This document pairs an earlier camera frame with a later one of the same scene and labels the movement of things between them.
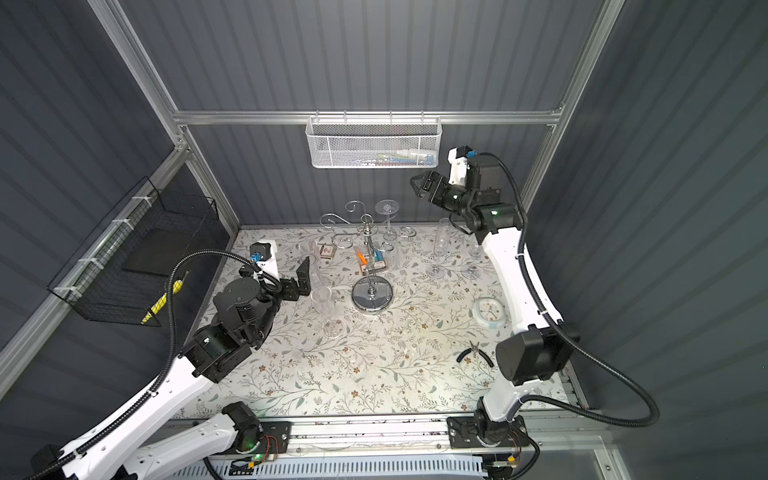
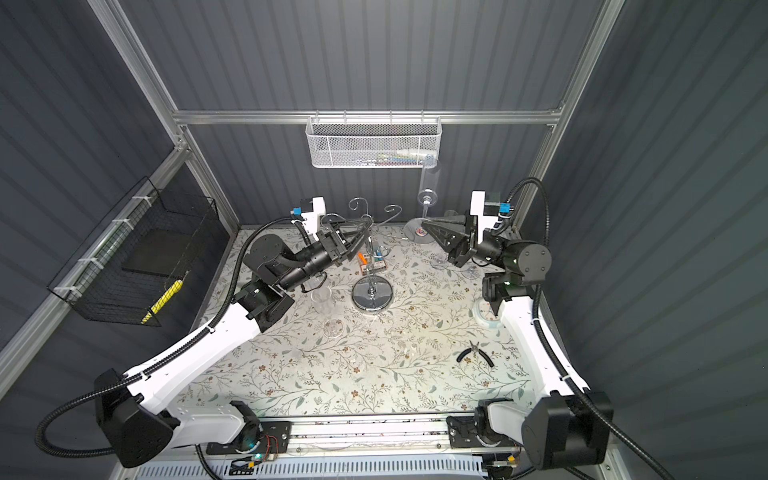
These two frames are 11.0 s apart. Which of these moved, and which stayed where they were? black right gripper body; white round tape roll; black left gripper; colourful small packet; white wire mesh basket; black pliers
Moved: black left gripper; black right gripper body
Stayed: white wire mesh basket; colourful small packet; white round tape roll; black pliers
